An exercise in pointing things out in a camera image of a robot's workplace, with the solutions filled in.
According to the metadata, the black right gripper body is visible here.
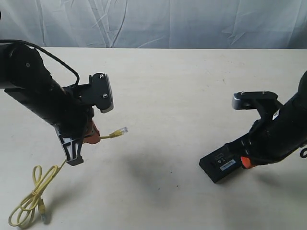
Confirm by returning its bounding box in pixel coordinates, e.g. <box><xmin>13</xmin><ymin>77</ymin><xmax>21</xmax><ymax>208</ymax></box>
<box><xmin>226</xmin><ymin>115</ymin><xmax>292</xmax><ymax>167</ymax></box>

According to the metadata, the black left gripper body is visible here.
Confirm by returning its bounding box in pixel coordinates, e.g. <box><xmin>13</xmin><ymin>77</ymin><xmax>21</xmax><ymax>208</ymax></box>
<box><xmin>54</xmin><ymin>86</ymin><xmax>94</xmax><ymax>138</ymax></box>

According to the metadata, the small black box device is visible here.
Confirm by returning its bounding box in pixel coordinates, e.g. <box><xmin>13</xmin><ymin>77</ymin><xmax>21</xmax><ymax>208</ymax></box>
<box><xmin>199</xmin><ymin>145</ymin><xmax>242</xmax><ymax>184</ymax></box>

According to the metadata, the yellow ethernet cable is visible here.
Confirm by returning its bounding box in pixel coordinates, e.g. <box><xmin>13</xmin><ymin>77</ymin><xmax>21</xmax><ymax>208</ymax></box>
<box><xmin>8</xmin><ymin>126</ymin><xmax>129</xmax><ymax>228</ymax></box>

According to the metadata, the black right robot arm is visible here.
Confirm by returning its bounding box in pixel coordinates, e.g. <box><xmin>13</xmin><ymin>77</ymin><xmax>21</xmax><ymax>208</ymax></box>
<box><xmin>226</xmin><ymin>74</ymin><xmax>307</xmax><ymax>169</ymax></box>

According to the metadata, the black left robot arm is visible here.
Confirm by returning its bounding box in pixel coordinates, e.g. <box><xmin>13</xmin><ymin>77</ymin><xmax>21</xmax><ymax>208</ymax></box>
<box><xmin>0</xmin><ymin>43</ymin><xmax>94</xmax><ymax>166</ymax></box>

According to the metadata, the grey-blue backdrop cloth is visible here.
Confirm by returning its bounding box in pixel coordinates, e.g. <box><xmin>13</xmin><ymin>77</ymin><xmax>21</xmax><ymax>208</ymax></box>
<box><xmin>0</xmin><ymin>0</ymin><xmax>307</xmax><ymax>49</ymax></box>

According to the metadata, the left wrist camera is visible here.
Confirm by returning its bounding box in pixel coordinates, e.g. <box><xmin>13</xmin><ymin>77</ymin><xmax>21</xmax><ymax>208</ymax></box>
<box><xmin>77</xmin><ymin>73</ymin><xmax>114</xmax><ymax>114</ymax></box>

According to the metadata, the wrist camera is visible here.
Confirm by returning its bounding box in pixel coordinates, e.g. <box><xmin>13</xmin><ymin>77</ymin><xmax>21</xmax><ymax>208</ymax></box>
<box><xmin>77</xmin><ymin>73</ymin><xmax>114</xmax><ymax>114</ymax></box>
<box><xmin>232</xmin><ymin>91</ymin><xmax>283</xmax><ymax>120</ymax></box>

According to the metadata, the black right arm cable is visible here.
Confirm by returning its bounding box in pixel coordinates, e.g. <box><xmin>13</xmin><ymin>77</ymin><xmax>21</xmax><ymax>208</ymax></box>
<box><xmin>298</xmin><ymin>143</ymin><xmax>307</xmax><ymax>159</ymax></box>

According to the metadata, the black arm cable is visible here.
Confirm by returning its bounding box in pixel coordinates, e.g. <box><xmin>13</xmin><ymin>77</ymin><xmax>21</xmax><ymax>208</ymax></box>
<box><xmin>0</xmin><ymin>39</ymin><xmax>80</xmax><ymax>89</ymax></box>
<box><xmin>298</xmin><ymin>143</ymin><xmax>307</xmax><ymax>159</ymax></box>

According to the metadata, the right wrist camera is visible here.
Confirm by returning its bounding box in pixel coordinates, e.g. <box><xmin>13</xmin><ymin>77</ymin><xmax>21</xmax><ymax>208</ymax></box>
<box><xmin>232</xmin><ymin>91</ymin><xmax>283</xmax><ymax>120</ymax></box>

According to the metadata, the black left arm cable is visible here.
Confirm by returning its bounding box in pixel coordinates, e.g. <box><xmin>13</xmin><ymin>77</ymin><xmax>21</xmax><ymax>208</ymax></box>
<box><xmin>0</xmin><ymin>39</ymin><xmax>80</xmax><ymax>89</ymax></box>

